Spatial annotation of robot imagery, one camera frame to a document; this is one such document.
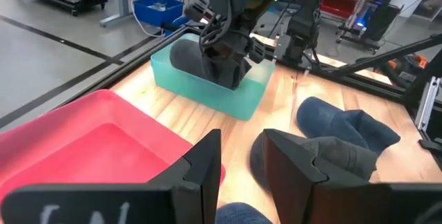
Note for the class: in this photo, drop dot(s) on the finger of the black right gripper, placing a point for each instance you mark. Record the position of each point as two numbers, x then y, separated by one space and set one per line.
257 50
197 8

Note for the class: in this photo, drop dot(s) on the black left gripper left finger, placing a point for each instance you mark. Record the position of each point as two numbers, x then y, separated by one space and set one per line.
193 189

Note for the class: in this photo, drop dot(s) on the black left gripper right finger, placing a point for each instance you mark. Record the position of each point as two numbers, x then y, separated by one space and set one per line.
293 189

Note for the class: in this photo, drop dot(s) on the dark grey knit hat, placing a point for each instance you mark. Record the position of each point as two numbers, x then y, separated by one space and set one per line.
186 58

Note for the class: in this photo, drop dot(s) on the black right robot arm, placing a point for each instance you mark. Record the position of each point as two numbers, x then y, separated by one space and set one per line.
305 16

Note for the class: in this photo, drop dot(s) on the large blue storage crate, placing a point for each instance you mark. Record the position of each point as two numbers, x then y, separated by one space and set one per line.
155 15

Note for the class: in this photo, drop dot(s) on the teal plastic bin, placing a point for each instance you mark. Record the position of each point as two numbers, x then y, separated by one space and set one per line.
207 96

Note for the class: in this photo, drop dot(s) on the red plastic bin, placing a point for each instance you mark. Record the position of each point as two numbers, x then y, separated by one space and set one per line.
86 141

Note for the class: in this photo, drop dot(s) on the black equipment cart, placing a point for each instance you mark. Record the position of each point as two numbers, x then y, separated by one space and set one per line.
383 20

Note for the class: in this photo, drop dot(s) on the silver aluminium extrusion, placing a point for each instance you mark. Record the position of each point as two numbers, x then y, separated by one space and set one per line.
428 103

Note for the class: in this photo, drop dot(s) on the orange and black tool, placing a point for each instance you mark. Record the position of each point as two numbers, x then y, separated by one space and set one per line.
419 59

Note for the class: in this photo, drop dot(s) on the black diagonal frame strut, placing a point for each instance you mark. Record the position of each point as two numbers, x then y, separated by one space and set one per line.
390 53

